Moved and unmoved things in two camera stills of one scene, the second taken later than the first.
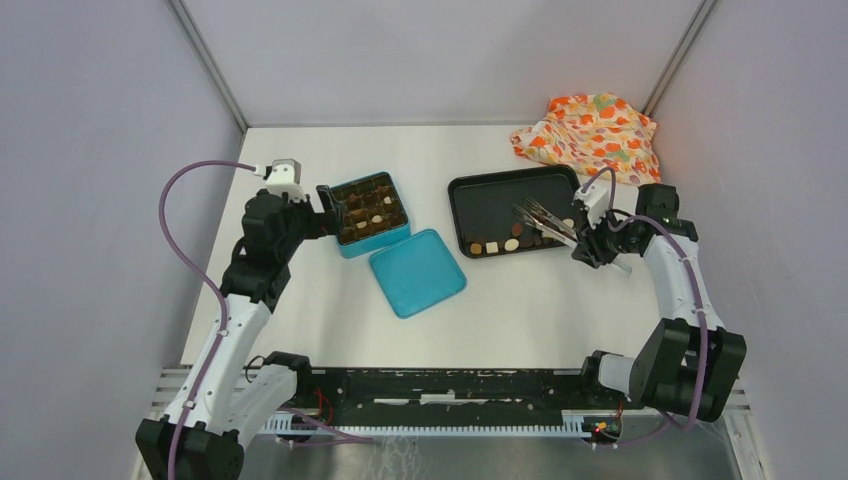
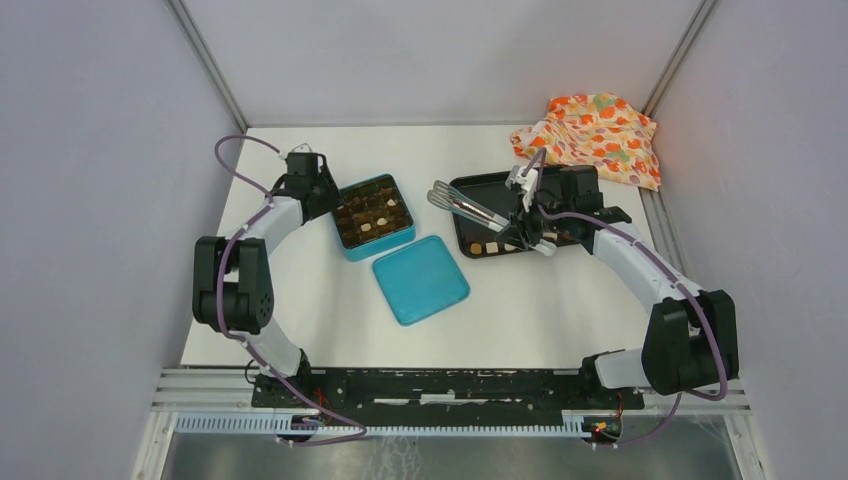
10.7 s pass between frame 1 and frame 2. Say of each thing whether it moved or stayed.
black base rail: stayed
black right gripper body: moved
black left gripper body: moved
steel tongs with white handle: moved
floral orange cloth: stayed
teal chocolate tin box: stayed
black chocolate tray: stayed
